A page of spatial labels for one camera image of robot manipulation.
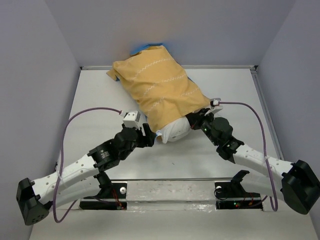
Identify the white pillow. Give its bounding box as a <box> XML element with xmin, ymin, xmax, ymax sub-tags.
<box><xmin>155</xmin><ymin>116</ymin><xmax>191</xmax><ymax>144</ymax></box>

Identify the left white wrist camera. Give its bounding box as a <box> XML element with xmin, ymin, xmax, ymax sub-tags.
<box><xmin>120</xmin><ymin>110</ymin><xmax>141</xmax><ymax>130</ymax></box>

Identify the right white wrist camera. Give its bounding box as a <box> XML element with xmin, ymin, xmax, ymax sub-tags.
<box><xmin>204</xmin><ymin>98</ymin><xmax>223</xmax><ymax>116</ymax></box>

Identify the yellow pillowcase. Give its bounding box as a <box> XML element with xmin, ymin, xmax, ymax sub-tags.
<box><xmin>107</xmin><ymin>44</ymin><xmax>210</xmax><ymax>132</ymax></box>

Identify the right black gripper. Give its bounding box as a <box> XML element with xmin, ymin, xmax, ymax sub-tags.
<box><xmin>186</xmin><ymin>107</ymin><xmax>219</xmax><ymax>146</ymax></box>

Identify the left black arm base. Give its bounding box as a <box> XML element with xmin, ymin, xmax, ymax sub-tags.
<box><xmin>79</xmin><ymin>172</ymin><xmax>127</xmax><ymax>211</ymax></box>

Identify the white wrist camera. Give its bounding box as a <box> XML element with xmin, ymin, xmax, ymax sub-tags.
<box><xmin>120</xmin><ymin>110</ymin><xmax>141</xmax><ymax>130</ymax></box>
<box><xmin>204</xmin><ymin>98</ymin><xmax>223</xmax><ymax>116</ymax></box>

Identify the aluminium table frame rail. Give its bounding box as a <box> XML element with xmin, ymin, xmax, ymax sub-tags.
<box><xmin>80</xmin><ymin>65</ymin><xmax>258</xmax><ymax>70</ymax></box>

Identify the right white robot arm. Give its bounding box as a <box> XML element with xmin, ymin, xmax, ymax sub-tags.
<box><xmin>186</xmin><ymin>108</ymin><xmax>320</xmax><ymax>215</ymax></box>

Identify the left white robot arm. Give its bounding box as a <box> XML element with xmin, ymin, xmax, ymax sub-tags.
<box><xmin>16</xmin><ymin>123</ymin><xmax>156</xmax><ymax>226</ymax></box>

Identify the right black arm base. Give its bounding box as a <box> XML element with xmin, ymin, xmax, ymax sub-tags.
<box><xmin>213</xmin><ymin>170</ymin><xmax>263</xmax><ymax>210</ymax></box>

